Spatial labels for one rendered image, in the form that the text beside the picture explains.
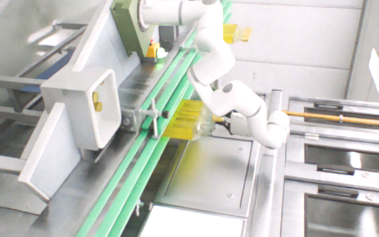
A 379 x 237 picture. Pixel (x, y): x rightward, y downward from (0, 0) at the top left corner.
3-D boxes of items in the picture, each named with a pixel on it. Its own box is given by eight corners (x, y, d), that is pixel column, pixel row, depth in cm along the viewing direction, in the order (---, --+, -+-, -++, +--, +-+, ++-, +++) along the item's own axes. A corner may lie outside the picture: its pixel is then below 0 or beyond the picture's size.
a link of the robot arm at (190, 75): (253, 74, 132) (221, 95, 139) (216, 41, 119) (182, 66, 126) (262, 109, 121) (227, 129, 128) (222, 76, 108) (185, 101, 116)
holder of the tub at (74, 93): (79, 160, 124) (100, 163, 122) (61, 88, 109) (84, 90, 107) (101, 131, 138) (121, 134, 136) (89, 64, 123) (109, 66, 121)
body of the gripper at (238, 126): (260, 133, 152) (235, 127, 157) (262, 112, 147) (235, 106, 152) (253, 143, 146) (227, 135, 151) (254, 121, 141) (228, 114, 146)
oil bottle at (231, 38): (204, 42, 234) (248, 45, 228) (203, 34, 231) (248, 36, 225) (205, 39, 239) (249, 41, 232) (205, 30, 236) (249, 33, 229)
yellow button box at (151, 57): (140, 61, 167) (155, 63, 166) (138, 46, 163) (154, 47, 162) (145, 55, 173) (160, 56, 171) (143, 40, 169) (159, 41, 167)
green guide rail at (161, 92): (138, 112, 136) (159, 114, 134) (138, 109, 135) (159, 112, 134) (222, -8, 279) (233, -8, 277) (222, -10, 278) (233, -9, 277)
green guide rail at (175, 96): (141, 128, 140) (161, 131, 138) (140, 126, 139) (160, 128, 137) (222, 1, 283) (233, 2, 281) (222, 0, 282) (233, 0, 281)
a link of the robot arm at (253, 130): (244, 94, 130) (276, 119, 143) (232, 127, 127) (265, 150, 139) (263, 95, 124) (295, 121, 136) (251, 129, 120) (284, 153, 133)
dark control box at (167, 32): (159, 39, 190) (174, 41, 188) (157, 25, 186) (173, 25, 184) (164, 34, 197) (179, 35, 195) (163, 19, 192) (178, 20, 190)
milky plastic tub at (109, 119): (77, 148, 121) (100, 151, 119) (62, 88, 109) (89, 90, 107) (100, 119, 135) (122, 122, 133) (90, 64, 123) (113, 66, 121)
